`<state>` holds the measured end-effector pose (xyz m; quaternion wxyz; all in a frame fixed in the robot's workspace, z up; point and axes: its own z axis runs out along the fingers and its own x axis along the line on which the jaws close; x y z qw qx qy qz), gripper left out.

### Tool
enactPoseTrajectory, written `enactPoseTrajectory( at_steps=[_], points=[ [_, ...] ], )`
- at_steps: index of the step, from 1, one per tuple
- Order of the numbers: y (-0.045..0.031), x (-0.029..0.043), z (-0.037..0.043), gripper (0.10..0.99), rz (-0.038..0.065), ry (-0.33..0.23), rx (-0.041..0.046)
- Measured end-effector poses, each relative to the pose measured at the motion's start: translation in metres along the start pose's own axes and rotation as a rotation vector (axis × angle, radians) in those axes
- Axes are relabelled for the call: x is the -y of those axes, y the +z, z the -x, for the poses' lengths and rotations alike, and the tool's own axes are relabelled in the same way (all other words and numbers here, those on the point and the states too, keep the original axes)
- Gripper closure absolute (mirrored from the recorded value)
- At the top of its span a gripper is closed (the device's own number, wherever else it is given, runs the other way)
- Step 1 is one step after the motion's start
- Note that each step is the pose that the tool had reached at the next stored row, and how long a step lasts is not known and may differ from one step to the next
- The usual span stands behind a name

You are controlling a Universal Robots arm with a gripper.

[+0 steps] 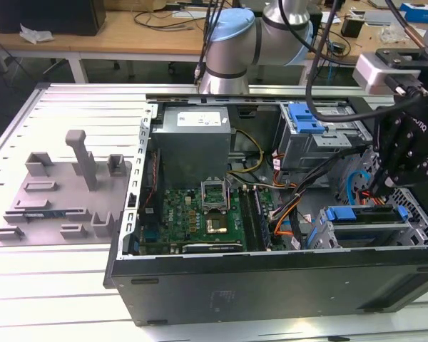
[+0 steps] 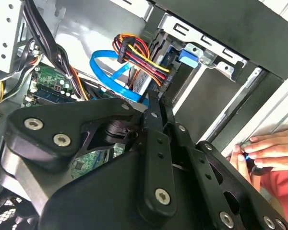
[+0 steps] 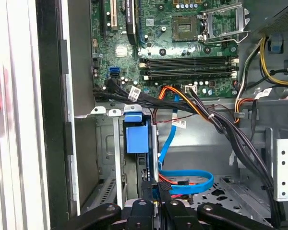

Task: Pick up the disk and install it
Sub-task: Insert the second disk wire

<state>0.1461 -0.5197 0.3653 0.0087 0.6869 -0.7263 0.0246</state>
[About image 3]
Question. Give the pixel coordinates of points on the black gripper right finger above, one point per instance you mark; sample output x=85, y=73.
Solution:
x=177, y=215

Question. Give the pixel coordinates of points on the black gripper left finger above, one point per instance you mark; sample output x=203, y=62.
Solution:
x=141, y=213

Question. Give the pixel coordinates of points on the hard disk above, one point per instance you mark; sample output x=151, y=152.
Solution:
x=136, y=141

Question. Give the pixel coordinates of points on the black RAM slot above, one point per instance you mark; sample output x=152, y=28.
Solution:
x=189, y=66
x=189, y=61
x=189, y=77
x=189, y=72

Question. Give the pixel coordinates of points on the green motherboard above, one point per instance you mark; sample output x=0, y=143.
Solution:
x=124, y=64

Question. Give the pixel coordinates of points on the black PC case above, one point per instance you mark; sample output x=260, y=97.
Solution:
x=81, y=72

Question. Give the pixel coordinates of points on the locking lever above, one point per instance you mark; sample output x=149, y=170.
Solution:
x=220, y=42

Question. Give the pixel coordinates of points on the CPU socket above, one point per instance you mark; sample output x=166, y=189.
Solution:
x=184, y=28

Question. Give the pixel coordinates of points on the blue expansion slot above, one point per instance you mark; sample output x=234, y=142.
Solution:
x=140, y=24

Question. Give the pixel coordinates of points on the black graphics card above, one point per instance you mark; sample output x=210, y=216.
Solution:
x=131, y=21

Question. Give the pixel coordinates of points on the small blue plastic clip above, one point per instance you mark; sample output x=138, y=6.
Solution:
x=276, y=44

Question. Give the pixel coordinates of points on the black expansion slot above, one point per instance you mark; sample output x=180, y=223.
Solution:
x=102, y=19

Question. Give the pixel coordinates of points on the tan expansion slot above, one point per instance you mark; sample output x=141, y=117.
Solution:
x=114, y=16

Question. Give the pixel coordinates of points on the metal socket cover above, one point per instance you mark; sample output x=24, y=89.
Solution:
x=240, y=14

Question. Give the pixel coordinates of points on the silver power supply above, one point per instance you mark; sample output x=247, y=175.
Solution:
x=273, y=14

